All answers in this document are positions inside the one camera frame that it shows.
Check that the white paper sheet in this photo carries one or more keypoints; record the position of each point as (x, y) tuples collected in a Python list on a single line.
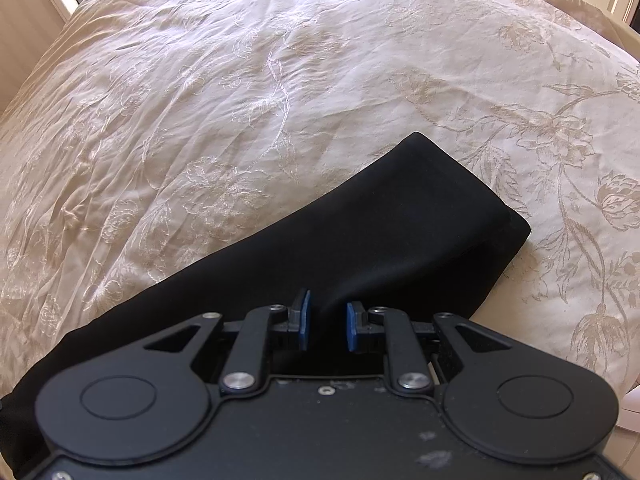
[(629, 410)]

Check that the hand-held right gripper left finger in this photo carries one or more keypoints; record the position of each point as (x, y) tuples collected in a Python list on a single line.
[(303, 321)]

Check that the black pants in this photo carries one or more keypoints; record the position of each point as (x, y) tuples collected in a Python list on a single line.
[(375, 220)]

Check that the cream floral bedspread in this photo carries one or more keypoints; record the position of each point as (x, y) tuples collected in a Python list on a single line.
[(250, 85)]

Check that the beige pillow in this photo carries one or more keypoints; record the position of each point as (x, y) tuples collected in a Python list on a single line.
[(580, 10)]

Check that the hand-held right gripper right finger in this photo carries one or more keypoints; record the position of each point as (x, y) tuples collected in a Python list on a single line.
[(352, 326)]

